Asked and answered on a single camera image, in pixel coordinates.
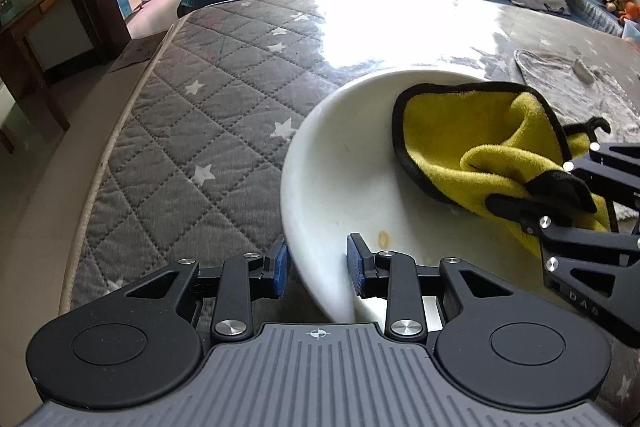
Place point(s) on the grey quilted star table cover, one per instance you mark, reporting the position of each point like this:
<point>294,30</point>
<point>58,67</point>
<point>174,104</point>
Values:
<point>175,132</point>

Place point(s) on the dark wooden desk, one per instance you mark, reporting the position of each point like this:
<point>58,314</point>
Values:
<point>25,14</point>

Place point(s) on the clear plastic box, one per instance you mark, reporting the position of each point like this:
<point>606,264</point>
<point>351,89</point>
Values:
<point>632,31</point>

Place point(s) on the orange plush toy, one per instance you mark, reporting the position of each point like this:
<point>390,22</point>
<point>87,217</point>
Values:
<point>631,12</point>

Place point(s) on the yellow cleaning cloth black edge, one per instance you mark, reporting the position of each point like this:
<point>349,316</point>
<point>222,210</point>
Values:
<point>450,132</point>

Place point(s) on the small beige cloth piece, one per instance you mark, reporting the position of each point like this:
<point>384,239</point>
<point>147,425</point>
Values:
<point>582,69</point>

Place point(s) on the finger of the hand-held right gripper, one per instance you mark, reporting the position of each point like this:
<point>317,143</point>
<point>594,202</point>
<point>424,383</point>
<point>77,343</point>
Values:
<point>590,247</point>
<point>615,172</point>

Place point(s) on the large white bowl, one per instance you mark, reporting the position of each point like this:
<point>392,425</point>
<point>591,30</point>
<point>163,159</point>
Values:
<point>340,167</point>

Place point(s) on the brown doormat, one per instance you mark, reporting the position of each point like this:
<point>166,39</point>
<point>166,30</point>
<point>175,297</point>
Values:
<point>137,54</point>

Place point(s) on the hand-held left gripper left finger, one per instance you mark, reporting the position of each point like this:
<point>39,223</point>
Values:
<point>280,269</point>

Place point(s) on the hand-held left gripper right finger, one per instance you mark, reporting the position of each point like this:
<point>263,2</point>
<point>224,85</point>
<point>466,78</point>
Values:
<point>356,267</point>

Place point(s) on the grey cloth bib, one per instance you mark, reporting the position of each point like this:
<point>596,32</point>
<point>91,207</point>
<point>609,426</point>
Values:
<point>600,97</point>

